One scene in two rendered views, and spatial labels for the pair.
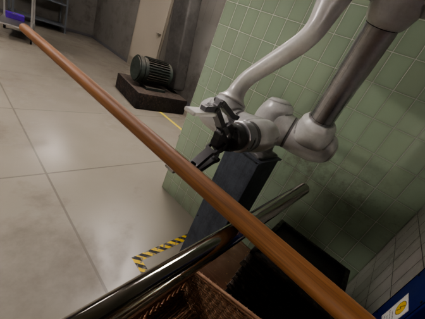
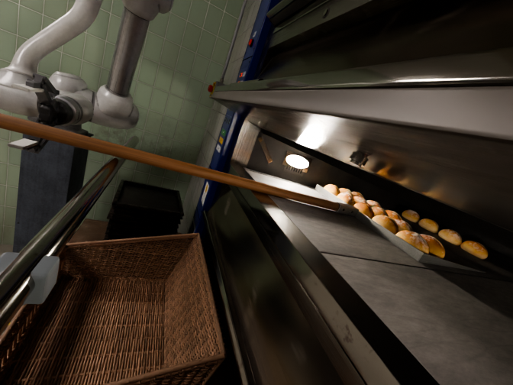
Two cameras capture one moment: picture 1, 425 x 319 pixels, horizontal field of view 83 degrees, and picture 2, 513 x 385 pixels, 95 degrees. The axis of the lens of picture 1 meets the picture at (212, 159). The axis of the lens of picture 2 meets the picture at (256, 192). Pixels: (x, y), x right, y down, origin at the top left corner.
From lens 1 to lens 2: 0.36 m
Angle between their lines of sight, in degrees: 54
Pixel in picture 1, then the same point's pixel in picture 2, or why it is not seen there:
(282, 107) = (75, 82)
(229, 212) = (110, 148)
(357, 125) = (144, 94)
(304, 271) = (162, 159)
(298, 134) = (103, 106)
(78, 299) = not seen: outside the picture
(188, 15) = not seen: outside the picture
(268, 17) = not seen: outside the picture
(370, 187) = (170, 140)
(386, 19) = (138, 9)
